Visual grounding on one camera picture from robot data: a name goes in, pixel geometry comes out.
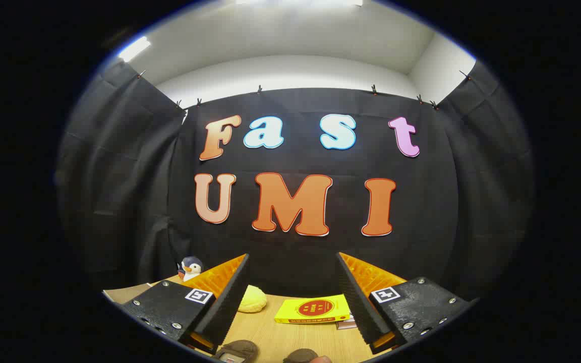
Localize brown fuzzy shoe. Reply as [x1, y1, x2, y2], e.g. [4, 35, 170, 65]
[213, 340, 259, 363]
[283, 348, 319, 363]

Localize yellow book red label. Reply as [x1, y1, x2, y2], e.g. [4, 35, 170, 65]
[274, 294, 352, 324]

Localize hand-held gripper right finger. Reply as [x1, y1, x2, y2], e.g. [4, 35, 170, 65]
[336, 252, 474, 355]

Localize yellow bun-shaped plush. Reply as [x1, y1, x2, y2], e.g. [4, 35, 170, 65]
[238, 285, 267, 314]

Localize row of cloth clips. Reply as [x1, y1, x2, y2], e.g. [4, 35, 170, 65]
[137, 70, 473, 110]

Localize penguin plush toy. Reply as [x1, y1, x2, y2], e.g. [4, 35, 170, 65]
[177, 256, 204, 282]

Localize ceiling light panel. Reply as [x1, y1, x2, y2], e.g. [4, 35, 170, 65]
[118, 36, 151, 63]
[235, 0, 364, 7]

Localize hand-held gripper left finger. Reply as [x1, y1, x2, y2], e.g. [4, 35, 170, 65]
[119, 253, 251, 355]

